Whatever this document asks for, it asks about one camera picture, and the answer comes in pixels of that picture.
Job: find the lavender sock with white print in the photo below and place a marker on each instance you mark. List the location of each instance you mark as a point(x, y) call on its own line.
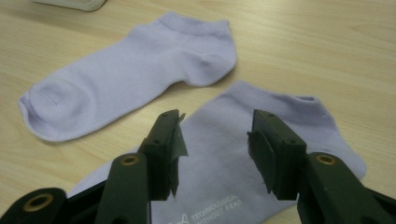
point(218, 155)

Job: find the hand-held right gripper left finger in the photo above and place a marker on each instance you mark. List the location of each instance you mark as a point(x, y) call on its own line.
point(162, 155)

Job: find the long white storage box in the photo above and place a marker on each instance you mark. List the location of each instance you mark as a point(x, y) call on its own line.
point(77, 3)

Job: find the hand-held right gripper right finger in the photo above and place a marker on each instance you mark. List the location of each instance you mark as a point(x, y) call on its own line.
point(280, 155)

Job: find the plain lavender sock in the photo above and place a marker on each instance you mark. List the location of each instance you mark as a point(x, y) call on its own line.
point(130, 77)

